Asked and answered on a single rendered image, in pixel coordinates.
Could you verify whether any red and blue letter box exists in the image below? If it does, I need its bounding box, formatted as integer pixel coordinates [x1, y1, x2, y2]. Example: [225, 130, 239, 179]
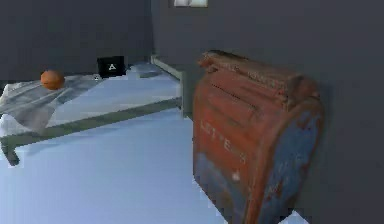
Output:
[192, 49, 325, 224]

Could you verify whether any grey pillow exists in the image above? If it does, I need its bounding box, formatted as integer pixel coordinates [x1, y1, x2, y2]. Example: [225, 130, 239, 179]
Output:
[132, 63, 164, 79]

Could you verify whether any grey framed bed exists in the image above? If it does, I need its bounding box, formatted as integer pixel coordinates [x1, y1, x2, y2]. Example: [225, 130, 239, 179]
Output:
[0, 54, 186, 167]

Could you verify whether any black laptop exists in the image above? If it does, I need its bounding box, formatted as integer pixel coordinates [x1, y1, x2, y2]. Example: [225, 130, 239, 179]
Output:
[96, 55, 127, 79]

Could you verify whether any white framed picture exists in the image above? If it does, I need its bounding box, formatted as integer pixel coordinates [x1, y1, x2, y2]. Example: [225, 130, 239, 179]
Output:
[173, 0, 209, 8]

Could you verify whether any orange basketball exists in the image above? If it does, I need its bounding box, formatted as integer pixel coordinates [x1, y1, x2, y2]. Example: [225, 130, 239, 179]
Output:
[40, 69, 66, 91]

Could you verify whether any grey blanket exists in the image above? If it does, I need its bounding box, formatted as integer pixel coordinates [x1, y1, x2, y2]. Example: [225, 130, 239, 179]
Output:
[0, 73, 101, 134]

